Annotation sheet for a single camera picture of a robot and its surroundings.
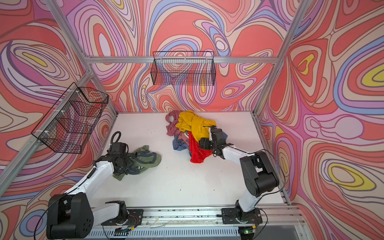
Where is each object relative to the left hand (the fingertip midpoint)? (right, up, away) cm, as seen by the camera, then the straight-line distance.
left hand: (129, 163), depth 88 cm
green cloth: (+9, +3, -1) cm, 9 cm away
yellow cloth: (+35, +26, +10) cm, 45 cm away
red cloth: (+41, +5, +1) cm, 41 cm away
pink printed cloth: (+33, +16, +6) cm, 37 cm away
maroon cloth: (+22, +29, +30) cm, 47 cm away
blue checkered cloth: (+29, +10, +11) cm, 33 cm away
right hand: (+47, +10, +8) cm, 49 cm away
